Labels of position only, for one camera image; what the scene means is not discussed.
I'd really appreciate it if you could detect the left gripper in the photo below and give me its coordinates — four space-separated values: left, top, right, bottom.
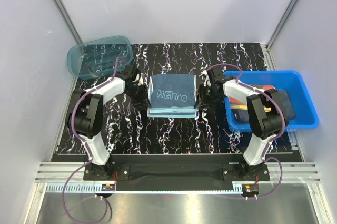
125 83 151 110

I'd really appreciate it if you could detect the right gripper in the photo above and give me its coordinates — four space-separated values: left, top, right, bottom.
194 84 220 110

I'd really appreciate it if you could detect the teal hello towel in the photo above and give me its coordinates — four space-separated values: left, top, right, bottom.
147 74 197 119

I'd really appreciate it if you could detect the dark blue towel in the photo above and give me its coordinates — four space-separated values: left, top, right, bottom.
231 90 296 123

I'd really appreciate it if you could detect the orange towel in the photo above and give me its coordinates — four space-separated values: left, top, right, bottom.
228 84 274 105

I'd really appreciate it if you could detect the yellow towel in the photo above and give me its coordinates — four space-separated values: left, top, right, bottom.
230 104 271 112

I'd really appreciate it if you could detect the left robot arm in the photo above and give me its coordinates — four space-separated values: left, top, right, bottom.
65 64 151 180

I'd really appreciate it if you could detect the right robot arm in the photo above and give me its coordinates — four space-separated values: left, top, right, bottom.
194 65 289 180

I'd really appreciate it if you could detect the teal mesh laundry basket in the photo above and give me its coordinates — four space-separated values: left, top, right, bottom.
67 36 133 80

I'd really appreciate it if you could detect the blue plastic bin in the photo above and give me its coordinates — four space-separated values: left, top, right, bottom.
240 70 319 132

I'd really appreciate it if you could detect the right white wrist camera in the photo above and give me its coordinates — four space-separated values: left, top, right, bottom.
202 69 213 87

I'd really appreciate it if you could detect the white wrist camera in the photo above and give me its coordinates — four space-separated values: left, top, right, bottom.
202 69 213 87
133 73 144 86

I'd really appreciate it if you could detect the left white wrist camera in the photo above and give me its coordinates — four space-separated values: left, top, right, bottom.
133 73 144 86

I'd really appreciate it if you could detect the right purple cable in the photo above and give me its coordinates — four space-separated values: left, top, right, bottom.
205 63 288 198

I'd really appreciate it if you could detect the purple cable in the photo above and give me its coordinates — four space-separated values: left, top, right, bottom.
205 63 288 198
62 56 127 222

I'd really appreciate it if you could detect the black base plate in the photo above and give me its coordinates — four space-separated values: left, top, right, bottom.
83 154 270 193

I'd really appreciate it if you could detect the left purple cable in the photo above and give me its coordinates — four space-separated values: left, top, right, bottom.
62 56 127 222

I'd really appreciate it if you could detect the aluminium frame rail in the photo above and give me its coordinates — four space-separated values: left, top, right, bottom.
35 161 320 183

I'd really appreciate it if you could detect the slotted cable duct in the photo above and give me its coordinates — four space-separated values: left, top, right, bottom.
46 182 259 194

